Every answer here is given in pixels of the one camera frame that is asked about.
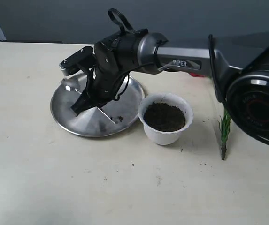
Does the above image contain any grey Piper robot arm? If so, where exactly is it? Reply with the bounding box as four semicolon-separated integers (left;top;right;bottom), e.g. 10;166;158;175
72;30;269;145

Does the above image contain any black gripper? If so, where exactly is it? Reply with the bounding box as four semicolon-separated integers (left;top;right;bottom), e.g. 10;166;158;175
71;35;139;116

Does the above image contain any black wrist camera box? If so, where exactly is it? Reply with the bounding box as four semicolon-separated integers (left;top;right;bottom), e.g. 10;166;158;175
59;46;96;76

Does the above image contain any steel spoon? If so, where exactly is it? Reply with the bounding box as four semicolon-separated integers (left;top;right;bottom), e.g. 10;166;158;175
61;78;116;124

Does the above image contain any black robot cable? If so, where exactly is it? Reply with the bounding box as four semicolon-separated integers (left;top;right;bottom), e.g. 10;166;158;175
208;34;229;104

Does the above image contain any white scalloped flower pot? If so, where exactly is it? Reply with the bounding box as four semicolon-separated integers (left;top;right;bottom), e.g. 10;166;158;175
138;93;193;145

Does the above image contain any round steel plate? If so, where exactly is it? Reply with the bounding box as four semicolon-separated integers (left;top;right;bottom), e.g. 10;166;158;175
50;73;146;137

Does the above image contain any dark soil in pot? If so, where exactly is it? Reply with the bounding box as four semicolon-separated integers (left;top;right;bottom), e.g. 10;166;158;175
143;102;185;132

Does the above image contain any red artificial flower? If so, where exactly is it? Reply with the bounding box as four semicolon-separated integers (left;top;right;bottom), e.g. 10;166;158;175
219;108;231;160

